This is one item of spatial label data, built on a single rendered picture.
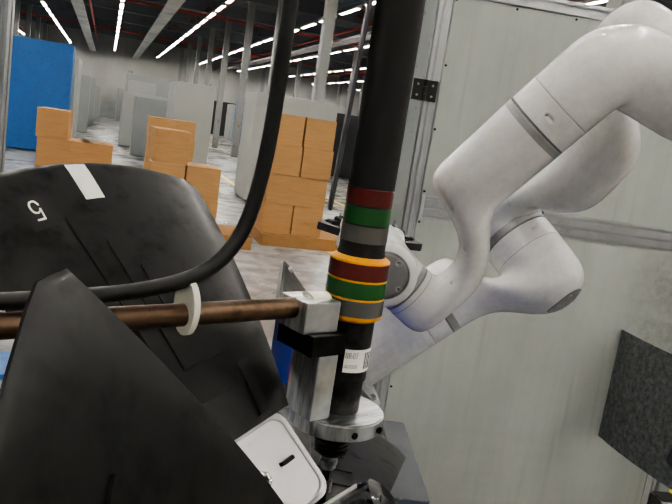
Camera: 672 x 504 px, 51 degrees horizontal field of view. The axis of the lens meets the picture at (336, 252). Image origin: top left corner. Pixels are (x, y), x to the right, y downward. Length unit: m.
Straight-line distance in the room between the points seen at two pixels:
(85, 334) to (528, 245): 1.03
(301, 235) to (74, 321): 8.63
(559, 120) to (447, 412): 1.82
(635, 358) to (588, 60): 1.85
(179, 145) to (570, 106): 7.29
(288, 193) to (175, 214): 8.13
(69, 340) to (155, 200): 0.37
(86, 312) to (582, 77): 0.71
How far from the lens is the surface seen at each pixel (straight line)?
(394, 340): 1.18
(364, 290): 0.49
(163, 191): 0.57
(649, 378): 2.56
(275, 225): 8.71
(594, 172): 1.07
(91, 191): 0.53
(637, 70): 0.87
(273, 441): 0.49
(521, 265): 1.18
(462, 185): 0.86
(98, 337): 0.21
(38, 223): 0.50
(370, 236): 0.48
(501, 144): 0.85
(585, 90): 0.85
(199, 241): 0.55
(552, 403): 2.67
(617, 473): 2.89
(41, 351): 0.19
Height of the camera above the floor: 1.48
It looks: 10 degrees down
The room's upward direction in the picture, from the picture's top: 9 degrees clockwise
